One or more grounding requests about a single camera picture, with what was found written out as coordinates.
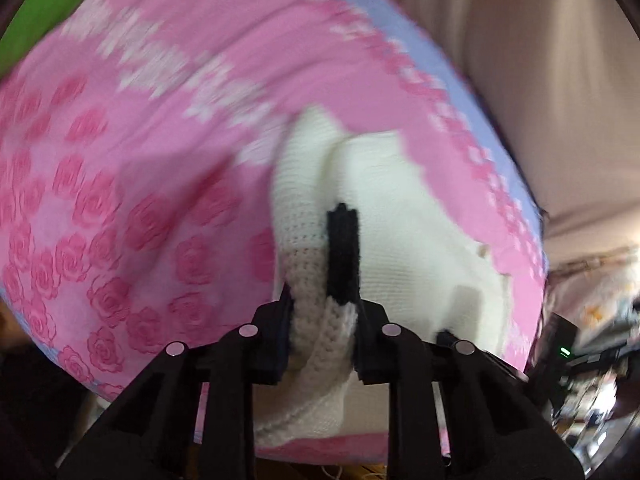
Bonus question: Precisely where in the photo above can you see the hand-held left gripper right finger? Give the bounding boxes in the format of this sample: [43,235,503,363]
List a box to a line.
[350,300,586,480]

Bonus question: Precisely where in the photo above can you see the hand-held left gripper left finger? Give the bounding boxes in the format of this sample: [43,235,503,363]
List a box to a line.
[57,282,296,480]

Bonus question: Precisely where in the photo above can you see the white red black knit sweater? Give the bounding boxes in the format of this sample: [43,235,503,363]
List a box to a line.
[252,105,516,448]

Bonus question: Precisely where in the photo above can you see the cream floral cloth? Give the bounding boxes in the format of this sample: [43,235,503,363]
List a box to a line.
[542,260,640,341]

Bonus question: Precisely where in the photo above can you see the pink floral bed sheet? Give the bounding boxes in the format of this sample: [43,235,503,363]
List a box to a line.
[0,0,548,463]

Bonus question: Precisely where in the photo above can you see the beige backdrop cloth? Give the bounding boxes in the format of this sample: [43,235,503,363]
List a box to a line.
[360,0,640,271]

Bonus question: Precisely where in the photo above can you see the green object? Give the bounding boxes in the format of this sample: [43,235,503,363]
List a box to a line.
[0,0,98,78]

